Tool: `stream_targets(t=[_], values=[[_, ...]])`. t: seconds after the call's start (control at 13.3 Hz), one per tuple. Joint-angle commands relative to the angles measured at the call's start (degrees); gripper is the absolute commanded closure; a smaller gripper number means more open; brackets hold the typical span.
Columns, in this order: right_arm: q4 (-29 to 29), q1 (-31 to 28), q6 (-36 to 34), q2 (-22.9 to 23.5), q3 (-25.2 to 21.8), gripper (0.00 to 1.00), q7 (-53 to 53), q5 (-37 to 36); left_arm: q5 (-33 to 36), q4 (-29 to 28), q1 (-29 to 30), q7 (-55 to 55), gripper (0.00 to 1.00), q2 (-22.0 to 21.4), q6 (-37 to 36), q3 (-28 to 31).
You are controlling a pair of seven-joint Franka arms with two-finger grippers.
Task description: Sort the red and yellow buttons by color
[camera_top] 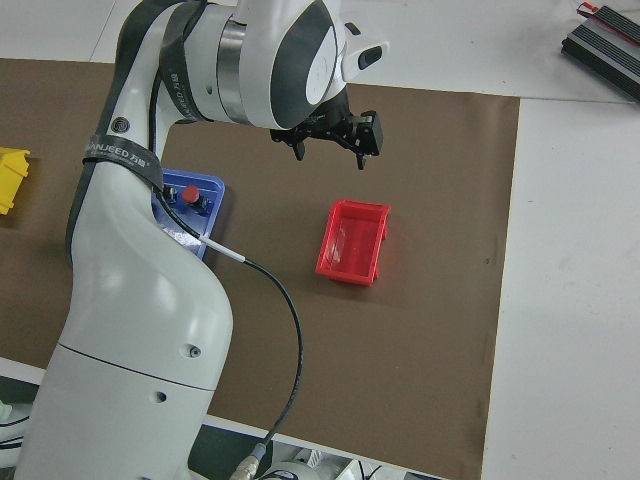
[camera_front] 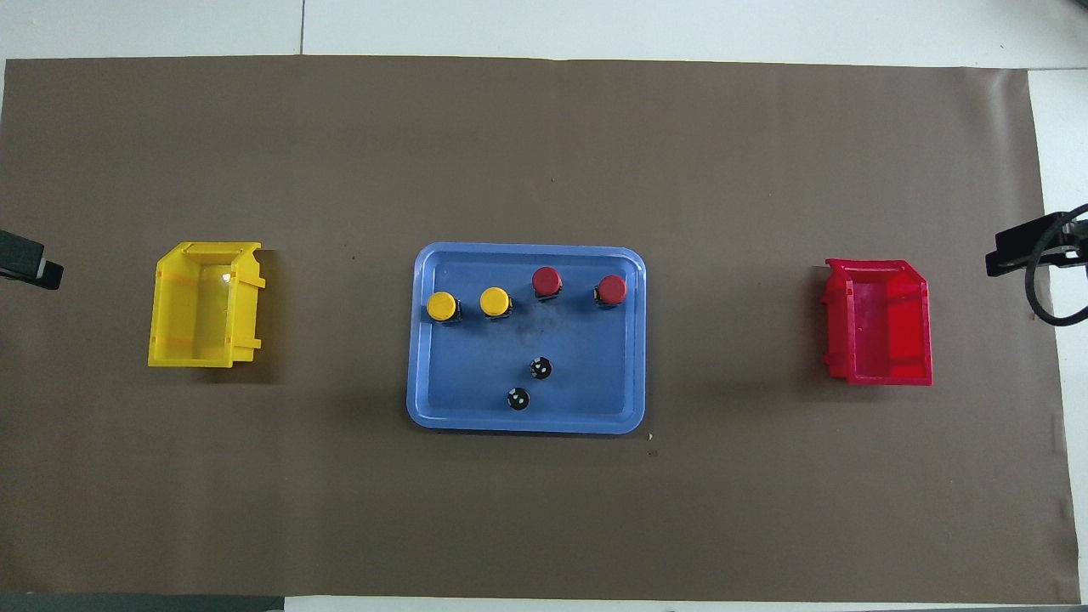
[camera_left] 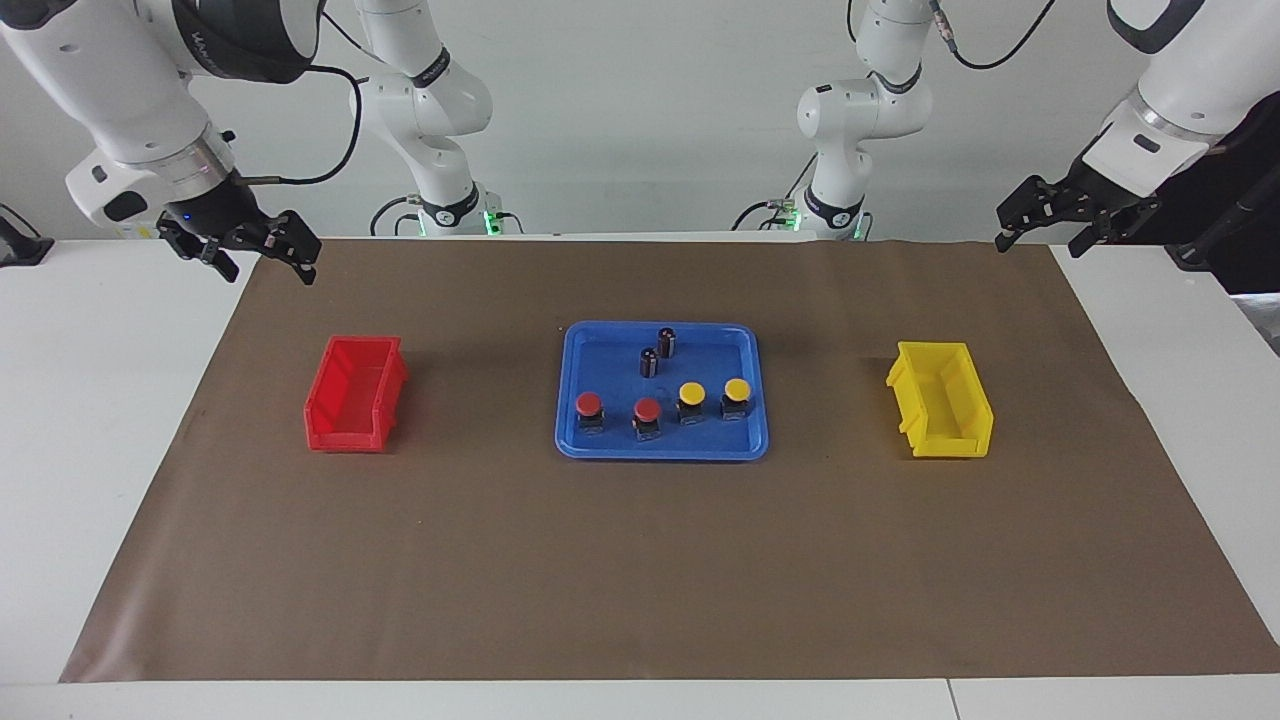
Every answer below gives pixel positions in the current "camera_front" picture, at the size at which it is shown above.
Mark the red push button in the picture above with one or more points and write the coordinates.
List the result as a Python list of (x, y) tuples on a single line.
[(612, 289), (546, 279)]

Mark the blue plastic tray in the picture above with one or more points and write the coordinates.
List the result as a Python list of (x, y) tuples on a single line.
[(476, 374)]

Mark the yellow plastic storage bin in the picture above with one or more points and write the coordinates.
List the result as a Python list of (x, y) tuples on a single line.
[(191, 361)]

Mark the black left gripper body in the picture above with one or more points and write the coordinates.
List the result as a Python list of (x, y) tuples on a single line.
[(17, 253)]

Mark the brown paper table mat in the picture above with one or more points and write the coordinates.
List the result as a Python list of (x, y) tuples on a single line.
[(544, 153)]

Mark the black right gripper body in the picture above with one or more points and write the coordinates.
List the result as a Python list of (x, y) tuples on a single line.
[(1054, 242)]

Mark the yellow push button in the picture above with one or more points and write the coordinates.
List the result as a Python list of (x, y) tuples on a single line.
[(494, 300), (441, 305)]

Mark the red plastic storage bin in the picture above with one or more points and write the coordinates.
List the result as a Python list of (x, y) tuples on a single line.
[(884, 374)]

